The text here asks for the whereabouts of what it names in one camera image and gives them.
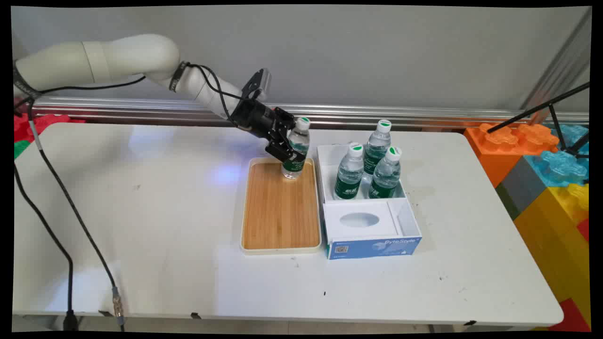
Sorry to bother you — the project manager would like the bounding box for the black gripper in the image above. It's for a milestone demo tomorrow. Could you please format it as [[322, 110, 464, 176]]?
[[231, 98, 307, 164]]

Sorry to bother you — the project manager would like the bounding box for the green label water bottle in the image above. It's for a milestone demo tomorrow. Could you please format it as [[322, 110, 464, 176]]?
[[363, 119, 392, 177], [334, 142, 365, 200], [367, 146, 402, 199], [282, 117, 311, 179]]

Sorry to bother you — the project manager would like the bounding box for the bamboo tray with cream rim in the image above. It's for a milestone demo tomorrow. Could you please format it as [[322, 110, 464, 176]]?
[[239, 157, 323, 256]]

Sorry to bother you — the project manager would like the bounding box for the blue and white cardboard box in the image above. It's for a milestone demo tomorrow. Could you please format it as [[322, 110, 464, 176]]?
[[316, 144, 423, 260]]

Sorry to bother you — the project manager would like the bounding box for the orange foam block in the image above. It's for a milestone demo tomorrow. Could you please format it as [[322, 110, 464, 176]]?
[[464, 123, 560, 188]]

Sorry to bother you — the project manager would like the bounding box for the red foam mat piece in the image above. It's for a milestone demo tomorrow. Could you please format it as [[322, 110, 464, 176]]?
[[14, 113, 86, 143]]

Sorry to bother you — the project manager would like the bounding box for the grey foam block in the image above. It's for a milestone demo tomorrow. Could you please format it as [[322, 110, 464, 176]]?
[[496, 156, 548, 221]]

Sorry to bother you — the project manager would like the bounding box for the black tripod stand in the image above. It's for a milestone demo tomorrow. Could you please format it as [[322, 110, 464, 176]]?
[[487, 82, 590, 159]]

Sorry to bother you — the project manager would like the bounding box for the blue foam block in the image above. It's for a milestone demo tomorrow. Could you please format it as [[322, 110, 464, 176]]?
[[524, 124, 590, 189]]

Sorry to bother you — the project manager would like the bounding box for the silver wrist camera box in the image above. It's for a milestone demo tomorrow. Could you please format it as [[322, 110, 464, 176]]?
[[241, 68, 273, 102]]

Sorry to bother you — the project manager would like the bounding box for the black velcro arm strap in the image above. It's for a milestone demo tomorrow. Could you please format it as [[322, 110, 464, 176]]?
[[13, 64, 42, 100], [169, 61, 190, 93]]

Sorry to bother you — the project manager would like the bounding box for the aluminium frame rail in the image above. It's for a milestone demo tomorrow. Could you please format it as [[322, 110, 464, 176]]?
[[28, 97, 589, 130]]

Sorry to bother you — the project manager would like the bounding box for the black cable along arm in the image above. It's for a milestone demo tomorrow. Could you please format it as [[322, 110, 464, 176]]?
[[38, 63, 248, 127]]

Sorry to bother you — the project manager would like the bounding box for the thin cable with metal connector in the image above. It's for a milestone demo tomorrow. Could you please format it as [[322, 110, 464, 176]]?
[[27, 100, 126, 331]]

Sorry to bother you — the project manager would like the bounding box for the thick black hanging cable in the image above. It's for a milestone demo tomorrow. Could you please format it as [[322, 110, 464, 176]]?
[[13, 162, 80, 331]]

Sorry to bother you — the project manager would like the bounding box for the aluminium frame post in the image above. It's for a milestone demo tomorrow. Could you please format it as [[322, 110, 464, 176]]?
[[521, 7, 592, 112]]

